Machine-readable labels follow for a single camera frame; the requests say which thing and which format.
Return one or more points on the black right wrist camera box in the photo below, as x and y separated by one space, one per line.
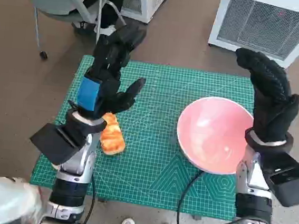
288 178

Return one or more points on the green cutting mat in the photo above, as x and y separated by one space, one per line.
150 133

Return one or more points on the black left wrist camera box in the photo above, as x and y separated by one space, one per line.
53 145

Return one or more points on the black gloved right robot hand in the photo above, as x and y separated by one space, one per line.
269 102

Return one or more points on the large white grilled appliance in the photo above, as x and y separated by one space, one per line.
263 25

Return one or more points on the long orange bread loaf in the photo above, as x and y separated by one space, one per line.
112 140

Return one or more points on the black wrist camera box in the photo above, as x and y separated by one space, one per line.
53 145
288 178

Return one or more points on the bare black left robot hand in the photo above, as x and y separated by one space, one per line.
87 92

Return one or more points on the pink bowl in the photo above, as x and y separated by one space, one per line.
211 133

